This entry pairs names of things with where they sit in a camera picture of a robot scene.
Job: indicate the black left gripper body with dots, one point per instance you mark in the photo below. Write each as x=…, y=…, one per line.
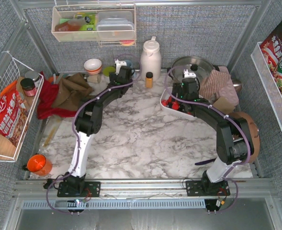
x=124, y=72

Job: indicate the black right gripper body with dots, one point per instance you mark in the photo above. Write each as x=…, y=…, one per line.
x=189, y=84

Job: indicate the white plastic storage basket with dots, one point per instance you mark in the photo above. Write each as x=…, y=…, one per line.
x=181, y=113

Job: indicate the tan cardboard sheet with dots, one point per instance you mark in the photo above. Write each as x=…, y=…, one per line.
x=223, y=105

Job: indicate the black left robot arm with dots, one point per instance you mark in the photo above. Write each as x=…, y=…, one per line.
x=86, y=125

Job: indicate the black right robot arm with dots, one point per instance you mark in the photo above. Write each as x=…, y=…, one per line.
x=237, y=140

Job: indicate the blue mug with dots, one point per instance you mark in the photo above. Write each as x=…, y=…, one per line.
x=129, y=64

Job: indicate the green lidded white cup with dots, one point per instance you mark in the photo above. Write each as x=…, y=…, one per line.
x=107, y=70

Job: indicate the pink striped towel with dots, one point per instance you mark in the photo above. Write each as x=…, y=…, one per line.
x=213, y=83

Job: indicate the orange spice bottle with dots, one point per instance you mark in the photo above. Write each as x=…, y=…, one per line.
x=149, y=80

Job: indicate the steel pot with glass lid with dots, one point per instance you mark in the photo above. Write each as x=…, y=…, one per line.
x=200, y=66

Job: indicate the small beige pepper jar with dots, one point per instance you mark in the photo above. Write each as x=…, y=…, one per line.
x=96, y=78

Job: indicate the white thermos jug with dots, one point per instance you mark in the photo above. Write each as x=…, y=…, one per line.
x=151, y=59

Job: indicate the white striped bowl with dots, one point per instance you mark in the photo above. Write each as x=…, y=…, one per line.
x=93, y=66

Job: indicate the pink silicone mould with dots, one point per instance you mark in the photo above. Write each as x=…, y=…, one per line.
x=228, y=91

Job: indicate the steel ladle bowl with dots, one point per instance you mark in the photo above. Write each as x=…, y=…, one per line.
x=237, y=85

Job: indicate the clear plastic food container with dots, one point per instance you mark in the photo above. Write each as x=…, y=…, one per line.
x=115, y=25

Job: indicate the brown cloth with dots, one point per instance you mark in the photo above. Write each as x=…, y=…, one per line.
x=72, y=90

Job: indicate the green drink bottle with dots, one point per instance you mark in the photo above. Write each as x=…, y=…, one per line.
x=89, y=21

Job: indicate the round wooden board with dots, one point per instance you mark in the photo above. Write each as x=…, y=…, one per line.
x=254, y=132

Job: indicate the red cloth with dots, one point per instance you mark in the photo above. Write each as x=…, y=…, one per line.
x=47, y=96

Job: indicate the silver lidded jar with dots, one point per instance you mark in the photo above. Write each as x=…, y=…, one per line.
x=34, y=76

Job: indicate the dark lidded sauce jar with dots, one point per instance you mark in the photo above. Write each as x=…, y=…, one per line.
x=28, y=87

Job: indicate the red snack bag left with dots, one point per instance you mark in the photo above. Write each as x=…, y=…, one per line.
x=12, y=116

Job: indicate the orange ball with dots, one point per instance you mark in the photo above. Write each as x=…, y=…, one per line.
x=39, y=165

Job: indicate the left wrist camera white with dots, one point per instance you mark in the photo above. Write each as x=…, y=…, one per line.
x=118, y=65

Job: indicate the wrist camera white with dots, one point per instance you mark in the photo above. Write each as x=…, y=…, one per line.
x=118, y=65
x=188, y=74

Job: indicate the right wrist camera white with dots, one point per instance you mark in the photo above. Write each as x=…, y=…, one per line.
x=188, y=74

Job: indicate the clear wall shelf bin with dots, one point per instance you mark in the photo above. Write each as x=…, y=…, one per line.
x=65, y=28

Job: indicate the purple spatula handle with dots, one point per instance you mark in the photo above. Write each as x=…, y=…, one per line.
x=205, y=162

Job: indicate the white wire basket right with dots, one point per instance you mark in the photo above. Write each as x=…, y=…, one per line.
x=268, y=82

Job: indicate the white wire basket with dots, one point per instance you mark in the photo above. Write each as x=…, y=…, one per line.
x=12, y=69
x=268, y=82

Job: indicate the white wire basket left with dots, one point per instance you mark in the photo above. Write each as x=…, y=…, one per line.
x=12, y=69

